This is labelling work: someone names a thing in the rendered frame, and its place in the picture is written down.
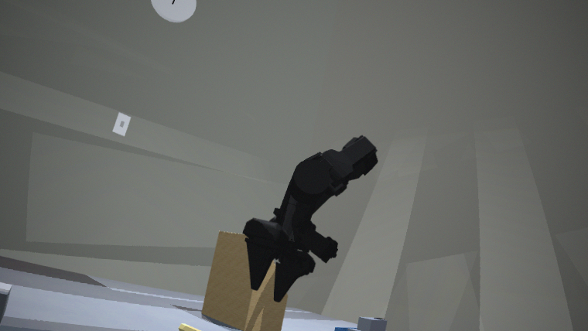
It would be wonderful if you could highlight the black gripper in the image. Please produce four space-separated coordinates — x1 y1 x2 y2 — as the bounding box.
243 203 315 302

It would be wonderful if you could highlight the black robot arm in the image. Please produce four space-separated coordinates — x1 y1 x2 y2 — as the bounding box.
282 135 378 263

